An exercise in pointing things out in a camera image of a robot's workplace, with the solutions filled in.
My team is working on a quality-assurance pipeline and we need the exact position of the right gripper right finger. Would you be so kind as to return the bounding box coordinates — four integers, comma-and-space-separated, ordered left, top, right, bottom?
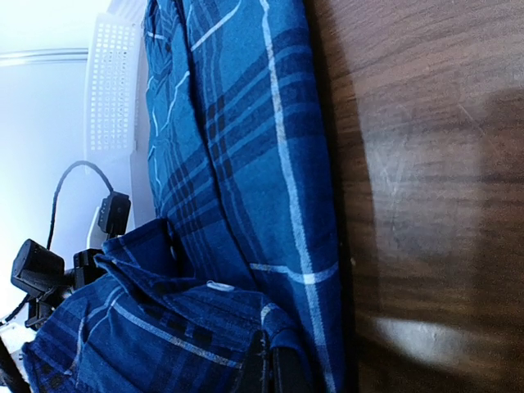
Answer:
272, 347, 311, 393

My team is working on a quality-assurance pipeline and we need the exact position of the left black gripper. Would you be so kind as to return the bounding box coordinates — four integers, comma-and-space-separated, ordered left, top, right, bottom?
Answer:
11, 239, 106, 330

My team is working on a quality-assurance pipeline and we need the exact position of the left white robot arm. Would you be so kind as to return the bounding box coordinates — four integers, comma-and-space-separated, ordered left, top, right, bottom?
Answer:
1, 239, 105, 392

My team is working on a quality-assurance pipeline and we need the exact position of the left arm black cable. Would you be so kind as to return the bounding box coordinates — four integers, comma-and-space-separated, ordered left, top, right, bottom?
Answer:
44, 160, 115, 251

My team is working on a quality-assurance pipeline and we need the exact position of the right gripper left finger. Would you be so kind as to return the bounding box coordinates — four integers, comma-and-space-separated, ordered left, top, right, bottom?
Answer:
241, 331, 270, 393

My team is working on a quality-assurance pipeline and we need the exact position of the blue plaid long sleeve shirt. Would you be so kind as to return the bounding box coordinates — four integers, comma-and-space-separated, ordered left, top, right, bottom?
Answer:
22, 1, 347, 392

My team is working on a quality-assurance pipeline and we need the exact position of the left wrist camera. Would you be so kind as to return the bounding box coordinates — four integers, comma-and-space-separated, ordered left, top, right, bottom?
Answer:
86, 192, 131, 249

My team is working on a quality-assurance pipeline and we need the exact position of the white plastic mesh basket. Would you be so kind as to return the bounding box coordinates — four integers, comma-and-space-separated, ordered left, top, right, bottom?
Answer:
84, 1, 155, 228

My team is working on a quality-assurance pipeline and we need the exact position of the left aluminium frame post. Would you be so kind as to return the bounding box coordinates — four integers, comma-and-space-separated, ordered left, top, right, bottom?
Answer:
1, 48, 88, 67

